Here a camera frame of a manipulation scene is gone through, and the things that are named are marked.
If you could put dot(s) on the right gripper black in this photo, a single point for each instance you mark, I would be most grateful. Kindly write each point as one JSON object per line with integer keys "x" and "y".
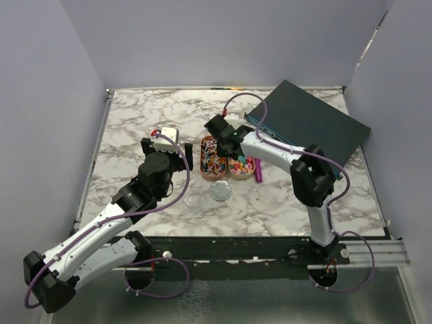
{"x": 221, "y": 153}

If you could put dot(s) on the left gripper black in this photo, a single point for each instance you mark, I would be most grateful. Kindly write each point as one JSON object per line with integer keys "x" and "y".
{"x": 149, "y": 149}

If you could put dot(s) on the beige star candy tray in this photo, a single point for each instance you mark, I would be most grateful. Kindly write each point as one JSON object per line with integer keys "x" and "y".
{"x": 241, "y": 168}

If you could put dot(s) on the orange lollipop tray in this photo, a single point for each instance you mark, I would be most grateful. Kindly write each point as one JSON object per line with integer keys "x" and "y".
{"x": 212, "y": 166}

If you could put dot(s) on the purple plastic scoop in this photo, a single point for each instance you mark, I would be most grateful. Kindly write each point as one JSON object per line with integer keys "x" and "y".
{"x": 258, "y": 171}

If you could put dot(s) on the clear round jar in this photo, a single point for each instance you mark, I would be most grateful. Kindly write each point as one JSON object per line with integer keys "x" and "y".
{"x": 194, "y": 199}

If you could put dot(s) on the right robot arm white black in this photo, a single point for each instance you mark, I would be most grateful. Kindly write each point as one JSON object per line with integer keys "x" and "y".
{"x": 311, "y": 174}

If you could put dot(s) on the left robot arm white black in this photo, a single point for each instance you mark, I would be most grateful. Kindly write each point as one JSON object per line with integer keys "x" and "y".
{"x": 54, "y": 277}

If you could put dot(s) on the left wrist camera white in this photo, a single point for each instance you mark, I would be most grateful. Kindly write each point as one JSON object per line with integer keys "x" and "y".
{"x": 166, "y": 139}

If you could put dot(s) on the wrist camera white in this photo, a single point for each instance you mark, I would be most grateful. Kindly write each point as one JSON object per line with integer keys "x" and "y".
{"x": 234, "y": 120}
{"x": 166, "y": 139}

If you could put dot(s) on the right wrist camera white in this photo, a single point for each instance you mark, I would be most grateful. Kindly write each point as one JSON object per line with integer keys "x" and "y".
{"x": 234, "y": 120}

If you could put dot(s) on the dark teal network switch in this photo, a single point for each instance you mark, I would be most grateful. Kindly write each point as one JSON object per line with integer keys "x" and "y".
{"x": 313, "y": 117}

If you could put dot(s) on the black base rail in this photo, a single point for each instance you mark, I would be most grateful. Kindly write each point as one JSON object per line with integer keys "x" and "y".
{"x": 210, "y": 258}

